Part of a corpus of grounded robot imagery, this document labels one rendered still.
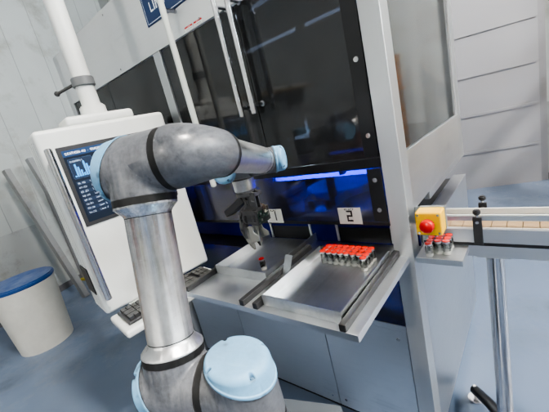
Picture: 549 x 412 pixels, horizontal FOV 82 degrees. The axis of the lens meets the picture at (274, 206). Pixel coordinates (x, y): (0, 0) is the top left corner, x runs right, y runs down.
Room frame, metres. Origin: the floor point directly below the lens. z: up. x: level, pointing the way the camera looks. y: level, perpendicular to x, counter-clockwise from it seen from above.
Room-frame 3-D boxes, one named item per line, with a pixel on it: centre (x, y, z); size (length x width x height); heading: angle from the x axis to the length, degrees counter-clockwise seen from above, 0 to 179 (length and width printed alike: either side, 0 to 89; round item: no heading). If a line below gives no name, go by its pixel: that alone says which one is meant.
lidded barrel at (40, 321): (2.63, 2.29, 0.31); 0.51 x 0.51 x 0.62
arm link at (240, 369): (0.48, 0.13, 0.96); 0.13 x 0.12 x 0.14; 73
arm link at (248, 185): (1.07, 0.08, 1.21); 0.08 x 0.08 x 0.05
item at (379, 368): (1.97, 0.05, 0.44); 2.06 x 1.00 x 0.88; 49
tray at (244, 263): (1.20, 0.07, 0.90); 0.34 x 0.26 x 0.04; 139
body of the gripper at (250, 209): (1.07, 0.08, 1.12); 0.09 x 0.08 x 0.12; 49
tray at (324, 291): (0.89, -0.11, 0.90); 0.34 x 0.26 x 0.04; 138
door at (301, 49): (1.10, -0.19, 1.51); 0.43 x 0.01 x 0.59; 49
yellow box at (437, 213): (0.90, -0.45, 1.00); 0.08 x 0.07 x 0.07; 139
